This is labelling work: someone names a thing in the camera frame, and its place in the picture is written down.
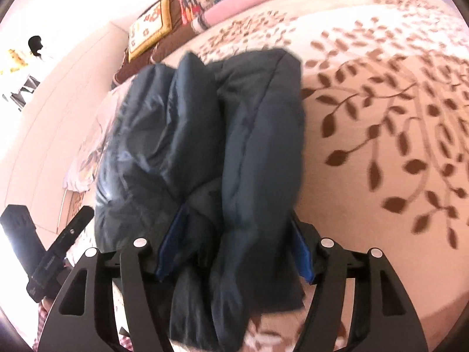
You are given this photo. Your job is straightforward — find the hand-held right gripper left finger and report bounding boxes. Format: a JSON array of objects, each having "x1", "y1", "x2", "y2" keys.
[{"x1": 38, "y1": 204, "x2": 188, "y2": 352}]

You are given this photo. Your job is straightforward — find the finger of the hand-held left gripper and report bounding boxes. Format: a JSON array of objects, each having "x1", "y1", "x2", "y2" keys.
[{"x1": 60, "y1": 205, "x2": 95, "y2": 251}]

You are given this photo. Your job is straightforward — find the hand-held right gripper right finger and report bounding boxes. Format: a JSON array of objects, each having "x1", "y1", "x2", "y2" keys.
[{"x1": 290, "y1": 216, "x2": 429, "y2": 352}]

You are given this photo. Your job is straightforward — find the dark teal puffer jacket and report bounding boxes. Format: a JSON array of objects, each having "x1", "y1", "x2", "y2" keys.
[{"x1": 93, "y1": 48, "x2": 309, "y2": 350}]

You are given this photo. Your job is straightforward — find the pale lilac crumpled cloth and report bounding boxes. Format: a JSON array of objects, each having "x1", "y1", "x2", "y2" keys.
[{"x1": 62, "y1": 80, "x2": 133, "y2": 194}]

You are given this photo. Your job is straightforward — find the cream leaf print blanket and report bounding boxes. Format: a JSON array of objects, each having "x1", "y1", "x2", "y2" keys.
[{"x1": 60, "y1": 0, "x2": 469, "y2": 352}]

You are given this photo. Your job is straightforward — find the small black object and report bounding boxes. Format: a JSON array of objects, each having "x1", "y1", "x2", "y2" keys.
[{"x1": 28, "y1": 35, "x2": 45, "y2": 58}]

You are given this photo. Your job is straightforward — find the yellow flower print cushion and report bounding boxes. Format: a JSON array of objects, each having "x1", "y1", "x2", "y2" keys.
[{"x1": 127, "y1": 0, "x2": 172, "y2": 62}]

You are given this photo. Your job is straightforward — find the brown blanket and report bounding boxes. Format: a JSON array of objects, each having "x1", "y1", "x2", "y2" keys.
[{"x1": 113, "y1": 0, "x2": 200, "y2": 83}]

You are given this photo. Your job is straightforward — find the pink striped pillow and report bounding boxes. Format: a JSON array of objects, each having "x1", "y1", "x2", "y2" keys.
[{"x1": 191, "y1": 0, "x2": 363, "y2": 34}]

